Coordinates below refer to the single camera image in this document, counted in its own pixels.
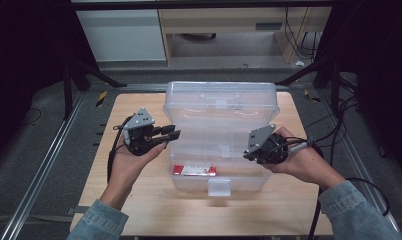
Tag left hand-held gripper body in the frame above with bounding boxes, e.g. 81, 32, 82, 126
123, 107, 157, 157

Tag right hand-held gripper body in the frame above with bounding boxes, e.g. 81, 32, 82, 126
243, 123, 289, 165

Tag red and white packet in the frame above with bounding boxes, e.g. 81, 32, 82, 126
173, 163, 218, 177

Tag clear plastic storage box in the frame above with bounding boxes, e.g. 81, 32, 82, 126
162, 80, 281, 198

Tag person's left hand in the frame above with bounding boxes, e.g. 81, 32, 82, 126
108, 143, 169, 195

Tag person's right hand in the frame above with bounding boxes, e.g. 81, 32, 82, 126
263, 126, 337, 192

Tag yellow and black tape strip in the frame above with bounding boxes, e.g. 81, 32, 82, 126
95, 90, 109, 108
303, 89, 322, 104

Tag black metal stand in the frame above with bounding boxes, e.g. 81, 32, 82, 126
275, 56, 343, 118
62, 59, 128, 121

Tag white cabinet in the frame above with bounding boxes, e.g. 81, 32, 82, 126
76, 9, 167, 63

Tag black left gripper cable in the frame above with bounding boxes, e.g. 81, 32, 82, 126
106, 114, 137, 184

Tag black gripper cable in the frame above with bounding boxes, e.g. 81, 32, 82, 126
283, 136, 327, 240
106, 114, 137, 184

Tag black floor cables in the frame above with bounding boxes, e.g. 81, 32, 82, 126
303, 96, 361, 168

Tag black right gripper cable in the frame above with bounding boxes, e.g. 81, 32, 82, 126
283, 136, 327, 240

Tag thin black floor cable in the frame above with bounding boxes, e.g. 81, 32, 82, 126
20, 107, 43, 127

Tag black hanging desk cables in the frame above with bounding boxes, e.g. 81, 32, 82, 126
283, 6, 323, 61

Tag black looped cable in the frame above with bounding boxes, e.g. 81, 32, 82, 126
347, 177, 390, 217

